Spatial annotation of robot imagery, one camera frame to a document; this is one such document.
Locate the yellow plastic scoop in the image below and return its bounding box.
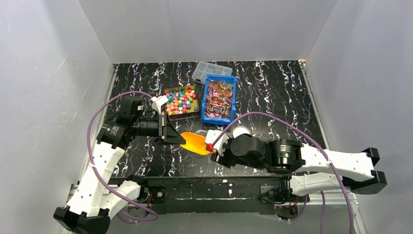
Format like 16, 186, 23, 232
180, 132, 211, 156

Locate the tin tray of star candies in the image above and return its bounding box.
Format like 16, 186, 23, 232
164, 85, 200, 121

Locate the blue bin of lollipops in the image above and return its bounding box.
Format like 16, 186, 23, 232
201, 74, 237, 125

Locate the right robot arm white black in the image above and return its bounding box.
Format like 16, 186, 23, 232
207, 134, 387, 199

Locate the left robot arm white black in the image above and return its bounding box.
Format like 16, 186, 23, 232
54, 96, 186, 234

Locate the white round jar lid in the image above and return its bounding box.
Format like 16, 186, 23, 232
232, 126, 251, 138

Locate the clear plastic compartment box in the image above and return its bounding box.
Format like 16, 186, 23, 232
192, 61, 233, 84

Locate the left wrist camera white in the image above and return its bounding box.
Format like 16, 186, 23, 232
150, 95, 169, 114

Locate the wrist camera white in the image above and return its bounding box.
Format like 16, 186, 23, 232
150, 95, 169, 114
205, 130, 229, 156

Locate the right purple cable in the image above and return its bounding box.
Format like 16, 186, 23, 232
211, 112, 356, 234

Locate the purple cable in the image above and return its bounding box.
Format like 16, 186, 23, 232
211, 112, 356, 234
87, 91, 159, 224

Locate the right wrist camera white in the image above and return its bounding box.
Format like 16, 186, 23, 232
205, 130, 229, 156

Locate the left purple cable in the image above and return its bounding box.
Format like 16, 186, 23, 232
87, 91, 159, 224

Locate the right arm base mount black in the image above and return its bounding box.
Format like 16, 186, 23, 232
258, 185, 299, 220

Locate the aluminium frame rail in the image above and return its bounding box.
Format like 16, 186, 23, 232
66, 182, 359, 207

